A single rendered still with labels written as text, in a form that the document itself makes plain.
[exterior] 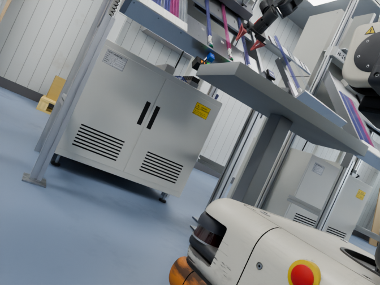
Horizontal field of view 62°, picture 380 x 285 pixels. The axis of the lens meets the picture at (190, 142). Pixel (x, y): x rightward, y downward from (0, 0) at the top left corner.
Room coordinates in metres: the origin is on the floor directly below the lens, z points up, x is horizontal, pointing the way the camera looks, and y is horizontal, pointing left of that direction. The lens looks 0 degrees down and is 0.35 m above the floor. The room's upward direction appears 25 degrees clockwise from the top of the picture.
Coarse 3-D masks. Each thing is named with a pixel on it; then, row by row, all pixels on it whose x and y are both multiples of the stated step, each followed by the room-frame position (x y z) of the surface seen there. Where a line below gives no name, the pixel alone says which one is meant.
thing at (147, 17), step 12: (132, 0) 1.10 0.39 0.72; (132, 12) 1.13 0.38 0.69; (144, 12) 1.13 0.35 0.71; (156, 12) 1.14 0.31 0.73; (144, 24) 1.17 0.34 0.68; (156, 24) 1.17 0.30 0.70; (168, 24) 1.17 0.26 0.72; (168, 36) 1.21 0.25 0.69; (180, 36) 1.21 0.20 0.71; (192, 36) 1.21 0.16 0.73; (180, 48) 1.25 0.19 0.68; (192, 48) 1.25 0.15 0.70; (204, 48) 1.25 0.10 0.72; (216, 60) 1.29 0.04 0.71; (228, 60) 1.29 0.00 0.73
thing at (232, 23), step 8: (192, 0) 1.48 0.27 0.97; (200, 0) 1.52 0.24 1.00; (216, 0) 1.66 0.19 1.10; (200, 8) 1.58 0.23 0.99; (216, 8) 1.59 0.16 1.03; (216, 16) 1.55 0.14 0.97; (232, 16) 1.67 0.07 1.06; (232, 24) 1.61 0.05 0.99; (232, 32) 1.67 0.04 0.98; (248, 40) 1.65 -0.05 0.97
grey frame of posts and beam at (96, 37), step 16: (112, 0) 1.55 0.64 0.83; (256, 0) 1.88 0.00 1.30; (96, 16) 1.54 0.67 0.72; (96, 32) 1.09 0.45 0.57; (96, 48) 1.11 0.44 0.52; (80, 64) 1.12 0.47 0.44; (80, 80) 1.11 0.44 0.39; (64, 112) 1.10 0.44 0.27; (256, 112) 1.42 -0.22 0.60; (48, 128) 1.55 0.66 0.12; (64, 128) 1.11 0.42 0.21; (48, 144) 1.09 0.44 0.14; (240, 144) 1.42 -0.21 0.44; (48, 160) 1.10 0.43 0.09; (32, 176) 1.09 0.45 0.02; (224, 176) 1.42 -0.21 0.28; (224, 192) 1.43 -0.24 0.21
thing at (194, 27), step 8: (192, 24) 1.32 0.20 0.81; (200, 24) 1.37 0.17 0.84; (192, 32) 1.28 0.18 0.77; (200, 32) 1.32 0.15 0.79; (200, 40) 1.28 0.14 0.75; (216, 40) 1.38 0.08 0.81; (224, 40) 1.43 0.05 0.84; (216, 48) 1.33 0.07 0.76; (224, 48) 1.39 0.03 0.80; (232, 48) 1.44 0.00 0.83; (232, 56) 1.39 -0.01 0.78; (240, 56) 1.44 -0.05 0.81; (256, 64) 1.50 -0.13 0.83
